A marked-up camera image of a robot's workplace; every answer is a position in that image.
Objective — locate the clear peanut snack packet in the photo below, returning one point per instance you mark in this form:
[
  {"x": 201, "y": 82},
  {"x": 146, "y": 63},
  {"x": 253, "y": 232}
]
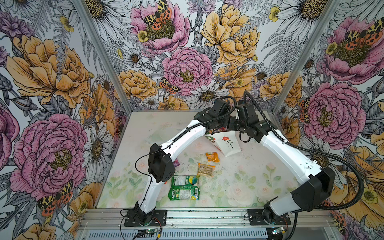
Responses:
[{"x": 206, "y": 170}]

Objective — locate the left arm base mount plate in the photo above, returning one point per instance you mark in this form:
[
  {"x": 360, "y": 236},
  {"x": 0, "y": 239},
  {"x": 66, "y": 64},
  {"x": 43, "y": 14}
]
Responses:
[{"x": 137, "y": 218}]

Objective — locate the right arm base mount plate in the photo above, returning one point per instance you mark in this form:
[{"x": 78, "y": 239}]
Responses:
[{"x": 264, "y": 217}]

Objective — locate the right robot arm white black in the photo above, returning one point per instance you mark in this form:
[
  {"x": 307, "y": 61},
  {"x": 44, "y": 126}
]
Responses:
[{"x": 315, "y": 182}]

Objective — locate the aluminium front rail frame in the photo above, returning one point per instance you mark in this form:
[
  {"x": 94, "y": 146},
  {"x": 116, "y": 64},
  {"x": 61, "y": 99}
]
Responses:
[{"x": 208, "y": 224}]

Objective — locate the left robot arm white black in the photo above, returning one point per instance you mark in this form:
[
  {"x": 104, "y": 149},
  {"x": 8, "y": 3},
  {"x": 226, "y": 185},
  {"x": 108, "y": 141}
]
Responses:
[{"x": 161, "y": 157}]

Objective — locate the green circuit board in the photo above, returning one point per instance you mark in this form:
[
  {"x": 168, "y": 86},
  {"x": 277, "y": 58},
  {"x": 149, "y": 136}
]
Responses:
[{"x": 147, "y": 233}]

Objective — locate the green candy bag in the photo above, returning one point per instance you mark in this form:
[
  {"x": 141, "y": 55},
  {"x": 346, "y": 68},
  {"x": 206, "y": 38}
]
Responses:
[{"x": 184, "y": 188}]

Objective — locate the small orange snack packet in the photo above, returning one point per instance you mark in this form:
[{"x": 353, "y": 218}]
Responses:
[{"x": 213, "y": 157}]

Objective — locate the purple Fox's berries candy bag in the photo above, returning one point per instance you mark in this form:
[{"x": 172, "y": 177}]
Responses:
[{"x": 176, "y": 163}]

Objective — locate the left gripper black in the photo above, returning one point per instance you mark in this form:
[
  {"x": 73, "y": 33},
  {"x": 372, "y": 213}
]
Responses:
[{"x": 227, "y": 116}]

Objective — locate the white paper gift bag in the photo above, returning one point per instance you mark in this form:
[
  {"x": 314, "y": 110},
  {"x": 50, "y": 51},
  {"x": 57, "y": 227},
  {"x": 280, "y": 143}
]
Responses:
[{"x": 226, "y": 142}]

